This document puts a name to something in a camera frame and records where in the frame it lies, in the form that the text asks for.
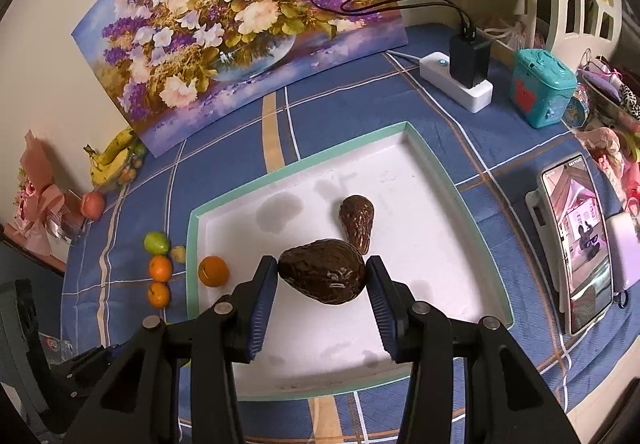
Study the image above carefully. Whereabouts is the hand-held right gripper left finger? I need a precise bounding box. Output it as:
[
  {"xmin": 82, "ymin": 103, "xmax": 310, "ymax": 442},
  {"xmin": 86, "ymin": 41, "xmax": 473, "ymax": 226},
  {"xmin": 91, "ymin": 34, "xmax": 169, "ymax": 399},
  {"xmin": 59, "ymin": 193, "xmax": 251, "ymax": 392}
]
[{"xmin": 65, "ymin": 254, "xmax": 279, "ymax": 444}]

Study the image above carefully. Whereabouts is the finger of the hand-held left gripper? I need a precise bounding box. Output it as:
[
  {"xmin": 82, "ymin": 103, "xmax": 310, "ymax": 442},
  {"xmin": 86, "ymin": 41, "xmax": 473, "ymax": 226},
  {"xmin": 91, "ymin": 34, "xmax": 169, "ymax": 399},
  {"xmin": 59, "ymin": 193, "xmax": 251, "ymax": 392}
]
[{"xmin": 62, "ymin": 345, "xmax": 122, "ymax": 375}]

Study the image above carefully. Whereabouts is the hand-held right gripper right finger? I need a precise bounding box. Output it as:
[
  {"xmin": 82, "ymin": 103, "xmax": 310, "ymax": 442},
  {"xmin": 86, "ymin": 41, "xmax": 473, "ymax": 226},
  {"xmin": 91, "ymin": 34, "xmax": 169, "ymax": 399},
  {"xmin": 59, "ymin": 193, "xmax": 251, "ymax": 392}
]
[{"xmin": 365, "ymin": 255, "xmax": 583, "ymax": 444}]

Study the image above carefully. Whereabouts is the orange tangerine with stem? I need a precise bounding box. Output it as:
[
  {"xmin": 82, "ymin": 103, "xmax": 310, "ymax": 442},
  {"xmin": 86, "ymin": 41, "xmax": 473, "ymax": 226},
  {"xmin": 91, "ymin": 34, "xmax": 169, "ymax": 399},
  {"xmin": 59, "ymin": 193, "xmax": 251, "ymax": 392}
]
[{"xmin": 198, "ymin": 255, "xmax": 230, "ymax": 287}]

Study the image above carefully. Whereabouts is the round brown dried date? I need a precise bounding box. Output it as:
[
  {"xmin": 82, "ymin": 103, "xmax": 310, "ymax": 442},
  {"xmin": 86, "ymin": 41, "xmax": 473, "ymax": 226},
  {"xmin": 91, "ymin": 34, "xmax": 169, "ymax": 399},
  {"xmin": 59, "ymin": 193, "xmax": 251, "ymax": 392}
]
[{"xmin": 277, "ymin": 238, "xmax": 367, "ymax": 307}]

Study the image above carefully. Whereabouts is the white tray with teal rim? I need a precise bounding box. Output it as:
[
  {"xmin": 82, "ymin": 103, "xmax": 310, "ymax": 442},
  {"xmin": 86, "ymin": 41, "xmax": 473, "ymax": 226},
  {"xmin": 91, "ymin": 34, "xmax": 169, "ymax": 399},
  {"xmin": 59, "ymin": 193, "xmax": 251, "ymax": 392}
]
[{"xmin": 186, "ymin": 121, "xmax": 514, "ymax": 400}]

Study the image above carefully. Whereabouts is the clear glass mug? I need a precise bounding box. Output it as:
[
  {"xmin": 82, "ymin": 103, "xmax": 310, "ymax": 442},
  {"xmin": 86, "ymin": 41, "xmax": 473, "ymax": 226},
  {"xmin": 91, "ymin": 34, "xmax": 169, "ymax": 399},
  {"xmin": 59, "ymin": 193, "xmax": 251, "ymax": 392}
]
[{"xmin": 39, "ymin": 330, "xmax": 77, "ymax": 361}]

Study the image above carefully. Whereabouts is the dark cabinet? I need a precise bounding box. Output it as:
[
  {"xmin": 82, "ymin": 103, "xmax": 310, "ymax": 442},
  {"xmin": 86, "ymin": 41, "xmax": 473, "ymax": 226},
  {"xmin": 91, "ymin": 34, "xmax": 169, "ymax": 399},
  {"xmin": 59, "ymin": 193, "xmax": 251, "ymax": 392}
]
[{"xmin": 0, "ymin": 221, "xmax": 68, "ymax": 375}]

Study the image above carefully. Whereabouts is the green jujube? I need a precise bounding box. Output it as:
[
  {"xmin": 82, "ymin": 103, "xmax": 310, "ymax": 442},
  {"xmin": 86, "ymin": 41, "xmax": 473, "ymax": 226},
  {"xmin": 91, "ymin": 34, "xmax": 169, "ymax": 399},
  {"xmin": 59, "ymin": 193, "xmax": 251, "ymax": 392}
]
[{"xmin": 144, "ymin": 231, "xmax": 172, "ymax": 255}]

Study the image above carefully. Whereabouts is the red peach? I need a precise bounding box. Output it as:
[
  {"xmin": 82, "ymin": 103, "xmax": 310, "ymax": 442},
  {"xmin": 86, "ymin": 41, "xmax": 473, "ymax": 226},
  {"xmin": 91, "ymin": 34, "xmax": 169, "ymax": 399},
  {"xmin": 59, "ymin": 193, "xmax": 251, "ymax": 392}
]
[{"xmin": 81, "ymin": 191, "xmax": 107, "ymax": 219}]

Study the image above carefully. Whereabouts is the pink flower bouquet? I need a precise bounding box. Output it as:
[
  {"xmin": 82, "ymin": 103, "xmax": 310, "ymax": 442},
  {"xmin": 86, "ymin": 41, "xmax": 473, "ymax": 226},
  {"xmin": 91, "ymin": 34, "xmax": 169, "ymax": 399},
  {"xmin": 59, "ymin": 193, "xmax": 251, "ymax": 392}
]
[{"xmin": 15, "ymin": 129, "xmax": 88, "ymax": 255}]

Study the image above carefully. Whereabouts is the white phone stand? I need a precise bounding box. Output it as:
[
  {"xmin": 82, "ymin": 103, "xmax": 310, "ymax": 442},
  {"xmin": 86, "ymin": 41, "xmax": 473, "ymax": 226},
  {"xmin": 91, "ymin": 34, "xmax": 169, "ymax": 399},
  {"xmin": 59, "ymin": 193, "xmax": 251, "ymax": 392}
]
[{"xmin": 525, "ymin": 171, "xmax": 566, "ymax": 315}]

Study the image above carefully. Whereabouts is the clear container of small fruit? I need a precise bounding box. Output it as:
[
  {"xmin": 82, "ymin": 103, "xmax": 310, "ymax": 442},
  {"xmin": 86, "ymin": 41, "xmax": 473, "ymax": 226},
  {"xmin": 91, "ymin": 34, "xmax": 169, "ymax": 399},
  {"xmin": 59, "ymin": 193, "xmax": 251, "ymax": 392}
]
[{"xmin": 117, "ymin": 144, "xmax": 147, "ymax": 184}]

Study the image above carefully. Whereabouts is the yellow banana bunch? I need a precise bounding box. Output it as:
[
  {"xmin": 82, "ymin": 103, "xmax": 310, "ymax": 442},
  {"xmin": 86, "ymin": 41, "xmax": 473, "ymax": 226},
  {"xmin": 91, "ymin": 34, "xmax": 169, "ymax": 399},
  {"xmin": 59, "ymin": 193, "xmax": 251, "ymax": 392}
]
[{"xmin": 83, "ymin": 127, "xmax": 138, "ymax": 190}]

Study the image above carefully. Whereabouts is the smartphone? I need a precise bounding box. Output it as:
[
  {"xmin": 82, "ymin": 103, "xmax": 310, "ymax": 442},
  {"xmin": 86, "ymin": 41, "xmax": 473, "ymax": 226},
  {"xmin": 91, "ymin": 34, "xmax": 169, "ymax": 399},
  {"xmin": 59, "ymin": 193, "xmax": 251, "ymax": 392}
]
[{"xmin": 542, "ymin": 153, "xmax": 615, "ymax": 336}]

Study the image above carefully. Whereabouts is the blue checked tablecloth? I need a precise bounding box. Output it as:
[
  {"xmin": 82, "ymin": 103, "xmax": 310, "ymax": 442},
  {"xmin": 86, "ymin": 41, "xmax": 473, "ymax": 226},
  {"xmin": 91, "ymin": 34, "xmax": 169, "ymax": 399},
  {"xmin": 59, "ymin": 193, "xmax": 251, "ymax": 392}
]
[{"xmin": 60, "ymin": 22, "xmax": 640, "ymax": 444}]

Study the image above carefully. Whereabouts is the white power strip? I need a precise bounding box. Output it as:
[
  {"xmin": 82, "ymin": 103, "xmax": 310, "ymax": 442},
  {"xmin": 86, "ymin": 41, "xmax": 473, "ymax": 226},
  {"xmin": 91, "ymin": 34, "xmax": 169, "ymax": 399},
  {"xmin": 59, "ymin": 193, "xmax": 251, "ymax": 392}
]
[{"xmin": 419, "ymin": 52, "xmax": 494, "ymax": 113}]

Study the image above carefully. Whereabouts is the white power bank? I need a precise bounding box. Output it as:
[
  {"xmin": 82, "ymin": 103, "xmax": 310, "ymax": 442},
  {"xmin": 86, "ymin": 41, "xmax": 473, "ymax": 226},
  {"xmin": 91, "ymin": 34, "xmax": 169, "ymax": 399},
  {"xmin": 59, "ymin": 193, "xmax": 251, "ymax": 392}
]
[{"xmin": 606, "ymin": 213, "xmax": 640, "ymax": 295}]

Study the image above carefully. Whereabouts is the black charger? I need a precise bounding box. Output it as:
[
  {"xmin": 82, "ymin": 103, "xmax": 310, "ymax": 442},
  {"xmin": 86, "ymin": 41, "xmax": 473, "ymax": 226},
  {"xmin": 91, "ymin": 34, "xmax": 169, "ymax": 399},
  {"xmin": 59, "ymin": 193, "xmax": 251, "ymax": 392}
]
[{"xmin": 449, "ymin": 22, "xmax": 492, "ymax": 89}]

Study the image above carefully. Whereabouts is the teal toy box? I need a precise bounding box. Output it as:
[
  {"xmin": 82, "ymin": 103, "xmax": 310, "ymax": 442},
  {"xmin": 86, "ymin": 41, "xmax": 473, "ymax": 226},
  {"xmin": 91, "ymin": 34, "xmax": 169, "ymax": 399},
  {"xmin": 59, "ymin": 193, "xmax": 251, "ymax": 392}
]
[{"xmin": 510, "ymin": 48, "xmax": 578, "ymax": 129}]

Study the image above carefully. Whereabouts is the small round colourful tin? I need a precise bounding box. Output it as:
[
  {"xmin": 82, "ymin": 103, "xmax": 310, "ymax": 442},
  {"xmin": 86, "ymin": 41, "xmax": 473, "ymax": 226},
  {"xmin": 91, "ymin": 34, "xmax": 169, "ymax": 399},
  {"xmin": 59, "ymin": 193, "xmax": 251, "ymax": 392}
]
[{"xmin": 565, "ymin": 83, "xmax": 593, "ymax": 127}]

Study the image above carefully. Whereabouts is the flower painting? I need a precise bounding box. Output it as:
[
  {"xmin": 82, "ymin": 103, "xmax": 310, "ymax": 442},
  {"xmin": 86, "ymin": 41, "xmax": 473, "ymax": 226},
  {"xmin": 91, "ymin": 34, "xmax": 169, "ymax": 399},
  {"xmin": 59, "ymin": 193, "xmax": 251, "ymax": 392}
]
[{"xmin": 71, "ymin": 0, "xmax": 410, "ymax": 157}]

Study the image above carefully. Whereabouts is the pile of clothes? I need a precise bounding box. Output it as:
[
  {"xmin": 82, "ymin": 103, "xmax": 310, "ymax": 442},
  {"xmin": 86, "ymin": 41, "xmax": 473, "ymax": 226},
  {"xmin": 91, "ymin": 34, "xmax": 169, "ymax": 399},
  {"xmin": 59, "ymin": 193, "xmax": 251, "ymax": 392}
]
[{"xmin": 575, "ymin": 49, "xmax": 640, "ymax": 215}]

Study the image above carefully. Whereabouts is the white plastic bag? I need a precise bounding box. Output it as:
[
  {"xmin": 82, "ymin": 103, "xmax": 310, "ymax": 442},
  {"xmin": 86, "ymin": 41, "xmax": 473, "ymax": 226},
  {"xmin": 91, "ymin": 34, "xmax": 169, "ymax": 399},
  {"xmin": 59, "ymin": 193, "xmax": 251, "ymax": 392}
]
[{"xmin": 480, "ymin": 14, "xmax": 531, "ymax": 50}]

